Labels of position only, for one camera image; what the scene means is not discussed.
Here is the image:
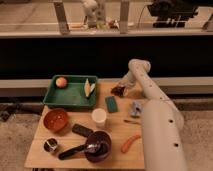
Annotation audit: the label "dark grape bunch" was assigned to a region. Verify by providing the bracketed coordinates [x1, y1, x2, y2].
[111, 86, 126, 97]

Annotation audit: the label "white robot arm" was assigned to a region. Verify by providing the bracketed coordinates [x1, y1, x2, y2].
[121, 59, 188, 171]

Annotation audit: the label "white plastic cup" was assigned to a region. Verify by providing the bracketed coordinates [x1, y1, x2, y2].
[91, 108, 107, 128]

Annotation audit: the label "green sponge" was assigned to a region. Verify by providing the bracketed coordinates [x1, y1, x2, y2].
[105, 96, 118, 113]

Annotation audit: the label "green plastic tray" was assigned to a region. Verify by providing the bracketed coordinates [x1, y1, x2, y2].
[43, 75, 98, 109]

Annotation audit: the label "dark purple bowl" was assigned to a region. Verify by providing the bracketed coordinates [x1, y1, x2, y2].
[85, 131, 112, 163]

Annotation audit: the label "orange carrot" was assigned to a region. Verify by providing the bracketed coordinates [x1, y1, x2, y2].
[121, 134, 141, 153]

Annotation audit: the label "black rectangular block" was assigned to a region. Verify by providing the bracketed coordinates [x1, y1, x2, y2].
[72, 124, 93, 137]

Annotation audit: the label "orange fruit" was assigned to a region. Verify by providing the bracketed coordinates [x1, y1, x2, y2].
[55, 77, 68, 88]

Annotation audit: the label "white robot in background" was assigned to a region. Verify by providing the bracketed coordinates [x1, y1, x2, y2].
[80, 0, 106, 28]

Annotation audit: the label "red-orange bowl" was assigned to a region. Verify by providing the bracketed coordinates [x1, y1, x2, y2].
[43, 108, 69, 133]

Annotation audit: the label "black machine on shelf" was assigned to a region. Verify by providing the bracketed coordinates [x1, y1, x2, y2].
[148, 0, 198, 28]

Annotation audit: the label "small metal tin can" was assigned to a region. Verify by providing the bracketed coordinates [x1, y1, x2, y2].
[43, 138, 58, 154]

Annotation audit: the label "black handled metal ladle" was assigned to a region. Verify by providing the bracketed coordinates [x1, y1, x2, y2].
[58, 143, 101, 160]

